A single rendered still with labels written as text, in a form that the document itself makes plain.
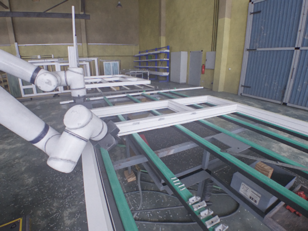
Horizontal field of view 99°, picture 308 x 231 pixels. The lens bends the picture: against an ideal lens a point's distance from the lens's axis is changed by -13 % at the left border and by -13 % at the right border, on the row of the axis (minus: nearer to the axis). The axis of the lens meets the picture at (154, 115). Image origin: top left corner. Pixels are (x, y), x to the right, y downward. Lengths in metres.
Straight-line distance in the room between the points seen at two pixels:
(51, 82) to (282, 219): 1.30
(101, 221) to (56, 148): 0.26
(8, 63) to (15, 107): 0.33
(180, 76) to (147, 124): 9.32
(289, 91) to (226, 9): 4.45
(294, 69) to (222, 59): 3.02
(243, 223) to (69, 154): 1.55
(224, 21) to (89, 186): 8.16
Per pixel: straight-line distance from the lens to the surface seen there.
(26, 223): 1.44
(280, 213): 1.07
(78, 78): 0.94
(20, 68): 0.86
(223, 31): 8.20
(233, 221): 1.70
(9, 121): 0.59
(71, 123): 0.52
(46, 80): 0.81
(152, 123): 1.06
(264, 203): 1.00
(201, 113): 1.31
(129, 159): 0.82
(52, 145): 0.57
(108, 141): 0.63
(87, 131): 0.53
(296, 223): 1.07
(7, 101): 0.58
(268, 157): 1.00
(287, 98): 6.88
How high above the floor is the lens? 1.30
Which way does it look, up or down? 19 degrees down
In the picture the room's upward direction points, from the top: straight up
